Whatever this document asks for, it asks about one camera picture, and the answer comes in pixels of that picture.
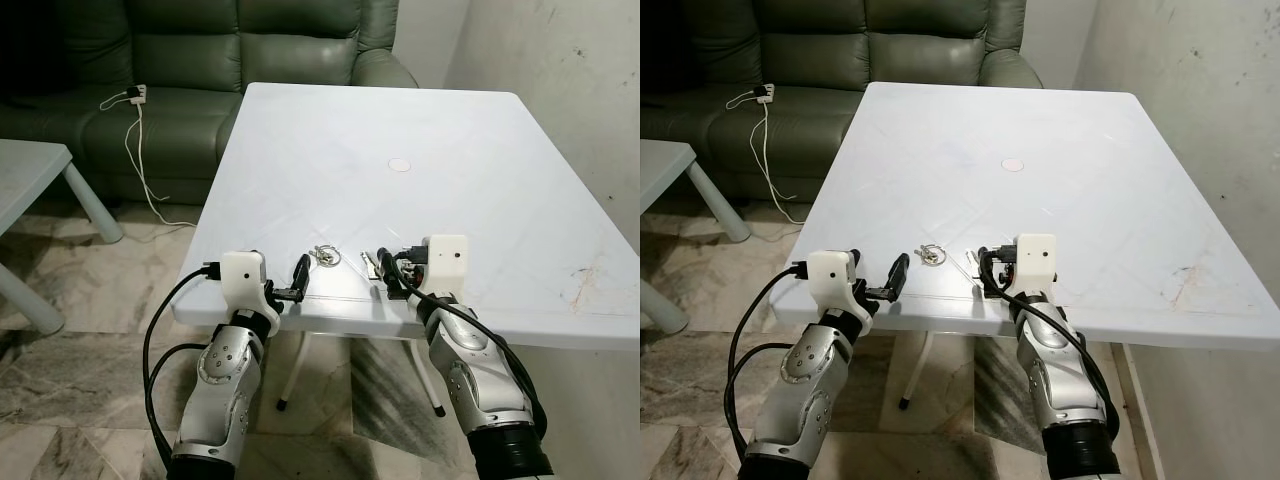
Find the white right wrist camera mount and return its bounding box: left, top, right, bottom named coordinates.
left=1013, top=233, right=1059, bottom=301
left=422, top=235, right=471, bottom=301

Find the dark green leather sofa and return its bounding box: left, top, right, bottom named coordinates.
left=0, top=0, right=419, bottom=206
left=640, top=0, right=1043, bottom=201

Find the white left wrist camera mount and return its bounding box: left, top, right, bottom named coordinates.
left=218, top=250, right=284, bottom=316
left=808, top=250, right=876, bottom=319

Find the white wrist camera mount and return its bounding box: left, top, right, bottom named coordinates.
left=808, top=250, right=876, bottom=319
left=422, top=235, right=471, bottom=301
left=1013, top=233, right=1059, bottom=301
left=218, top=250, right=284, bottom=316

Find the white plastic table leg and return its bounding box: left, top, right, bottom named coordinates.
left=278, top=330, right=311, bottom=413
left=900, top=330, right=936, bottom=411
left=410, top=340, right=446, bottom=416

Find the thin white charging cable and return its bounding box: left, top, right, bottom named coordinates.
left=725, top=90, right=806, bottom=223
left=98, top=92, right=198, bottom=229

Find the small grey side table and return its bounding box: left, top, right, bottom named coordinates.
left=0, top=140, right=124, bottom=336
left=640, top=140, right=751, bottom=336

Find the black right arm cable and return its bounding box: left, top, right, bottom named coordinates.
left=1010, top=295, right=1119, bottom=431
left=400, top=285, right=549, bottom=441

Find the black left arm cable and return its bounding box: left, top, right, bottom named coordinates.
left=143, top=262, right=223, bottom=471
left=727, top=260, right=811, bottom=471

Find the white plastic table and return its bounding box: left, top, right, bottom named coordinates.
left=772, top=80, right=1280, bottom=411
left=172, top=82, right=641, bottom=416

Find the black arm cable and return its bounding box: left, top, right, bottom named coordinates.
left=727, top=260, right=811, bottom=471
left=1010, top=295, right=1119, bottom=431
left=400, top=285, right=549, bottom=441
left=143, top=262, right=223, bottom=471

